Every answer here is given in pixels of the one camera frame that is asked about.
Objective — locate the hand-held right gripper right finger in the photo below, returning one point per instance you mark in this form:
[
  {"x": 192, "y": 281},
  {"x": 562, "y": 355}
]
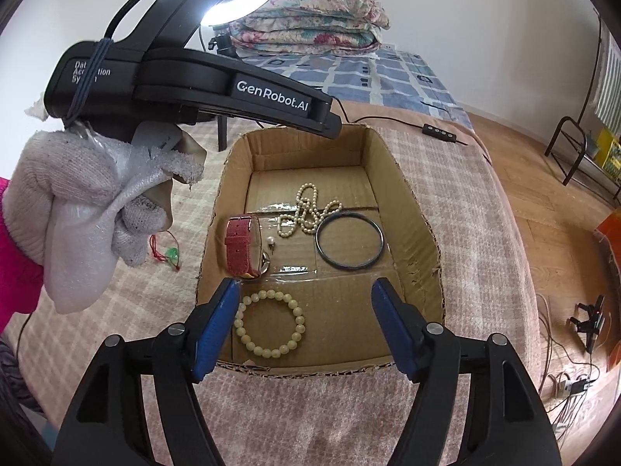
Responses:
[{"x": 395, "y": 330}]

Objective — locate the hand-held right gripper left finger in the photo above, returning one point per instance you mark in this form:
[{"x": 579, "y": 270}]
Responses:
[{"x": 216, "y": 330}]

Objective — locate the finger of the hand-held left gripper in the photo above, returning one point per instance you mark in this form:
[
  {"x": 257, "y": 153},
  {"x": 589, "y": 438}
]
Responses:
[{"x": 320, "y": 127}]

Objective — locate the cardboard box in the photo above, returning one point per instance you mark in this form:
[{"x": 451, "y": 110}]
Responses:
[{"x": 339, "y": 310}]

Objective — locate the black bangle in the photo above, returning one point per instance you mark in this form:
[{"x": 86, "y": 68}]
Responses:
[{"x": 349, "y": 267}]

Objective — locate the single pearl earring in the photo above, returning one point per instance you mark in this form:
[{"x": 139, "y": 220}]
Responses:
[{"x": 270, "y": 241}]

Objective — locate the person's left hand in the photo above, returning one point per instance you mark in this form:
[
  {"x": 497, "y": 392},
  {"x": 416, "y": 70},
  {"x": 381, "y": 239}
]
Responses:
[{"x": 53, "y": 165}]

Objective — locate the blue patterned bedsheet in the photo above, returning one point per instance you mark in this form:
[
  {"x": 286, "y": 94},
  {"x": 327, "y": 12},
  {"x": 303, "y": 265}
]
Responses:
[{"x": 378, "y": 77}]

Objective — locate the folded floral quilt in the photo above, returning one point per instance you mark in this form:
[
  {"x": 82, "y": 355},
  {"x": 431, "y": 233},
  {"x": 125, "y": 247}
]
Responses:
[{"x": 310, "y": 24}]

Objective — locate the small black floor tripod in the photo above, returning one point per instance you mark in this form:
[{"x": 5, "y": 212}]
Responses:
[{"x": 589, "y": 323}]

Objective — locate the dark striped cloth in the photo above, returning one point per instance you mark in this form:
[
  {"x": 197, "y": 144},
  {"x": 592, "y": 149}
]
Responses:
[{"x": 12, "y": 378}]

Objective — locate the orange cloth furniture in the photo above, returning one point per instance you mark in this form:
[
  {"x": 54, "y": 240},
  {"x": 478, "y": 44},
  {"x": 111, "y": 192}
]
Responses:
[{"x": 611, "y": 238}]

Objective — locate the black shoe rack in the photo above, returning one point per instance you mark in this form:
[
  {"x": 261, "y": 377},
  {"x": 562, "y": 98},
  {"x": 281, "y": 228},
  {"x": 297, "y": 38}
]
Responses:
[{"x": 563, "y": 126}]

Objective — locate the yellow box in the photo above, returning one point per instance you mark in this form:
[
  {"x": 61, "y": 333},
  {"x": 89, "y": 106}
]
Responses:
[{"x": 609, "y": 153}]

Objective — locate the striped towel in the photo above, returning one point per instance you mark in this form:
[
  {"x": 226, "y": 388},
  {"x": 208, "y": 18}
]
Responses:
[{"x": 611, "y": 82}]

